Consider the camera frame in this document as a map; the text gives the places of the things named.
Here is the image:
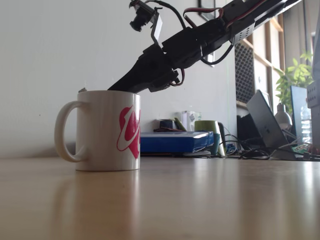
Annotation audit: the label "green cup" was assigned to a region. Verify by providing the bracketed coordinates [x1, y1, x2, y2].
[194, 120, 226, 157]

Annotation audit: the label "small black cylinder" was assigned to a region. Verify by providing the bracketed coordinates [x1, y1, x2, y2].
[159, 119, 177, 130]

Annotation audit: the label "white plastic container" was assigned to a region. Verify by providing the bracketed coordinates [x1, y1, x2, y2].
[181, 110, 202, 132]

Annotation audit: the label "white mug with pink logo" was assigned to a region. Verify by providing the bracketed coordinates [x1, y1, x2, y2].
[54, 89, 142, 172]

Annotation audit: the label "blue flat box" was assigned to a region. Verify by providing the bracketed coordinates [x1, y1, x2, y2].
[139, 131, 215, 154]

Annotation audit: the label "perforated grid panel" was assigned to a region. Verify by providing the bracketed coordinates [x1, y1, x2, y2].
[234, 41, 256, 103]

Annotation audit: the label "grey laptop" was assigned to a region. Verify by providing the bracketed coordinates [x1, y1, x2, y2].
[246, 89, 297, 161]

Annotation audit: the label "green leafy plant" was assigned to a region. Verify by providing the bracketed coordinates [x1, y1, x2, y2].
[274, 51, 315, 108]

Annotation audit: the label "grey desk lamp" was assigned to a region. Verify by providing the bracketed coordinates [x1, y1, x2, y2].
[274, 102, 293, 131]

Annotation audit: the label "dark framed monitor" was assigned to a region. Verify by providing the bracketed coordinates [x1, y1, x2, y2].
[289, 85, 313, 145]

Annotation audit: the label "clear water bottle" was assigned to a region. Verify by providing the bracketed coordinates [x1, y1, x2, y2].
[301, 104, 313, 143]

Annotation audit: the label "small wall frame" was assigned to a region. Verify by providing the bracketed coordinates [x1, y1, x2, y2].
[206, 51, 216, 68]

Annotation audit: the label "grey camera bracket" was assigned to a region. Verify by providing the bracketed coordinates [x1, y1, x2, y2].
[149, 8, 165, 47]

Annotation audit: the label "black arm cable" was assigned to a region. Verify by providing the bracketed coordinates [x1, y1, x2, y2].
[201, 42, 236, 66]

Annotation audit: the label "black camera cable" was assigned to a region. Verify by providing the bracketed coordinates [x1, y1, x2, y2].
[146, 0, 187, 30]

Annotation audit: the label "red servo cable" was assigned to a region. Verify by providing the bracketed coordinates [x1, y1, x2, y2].
[183, 6, 225, 28]

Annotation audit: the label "dark picture frame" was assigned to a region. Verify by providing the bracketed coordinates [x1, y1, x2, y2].
[197, 0, 216, 22]

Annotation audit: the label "small black camera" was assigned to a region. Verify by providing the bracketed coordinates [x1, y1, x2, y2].
[129, 0, 157, 33]

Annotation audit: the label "tangled black desk cables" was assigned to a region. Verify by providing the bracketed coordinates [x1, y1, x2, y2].
[223, 129, 272, 160]

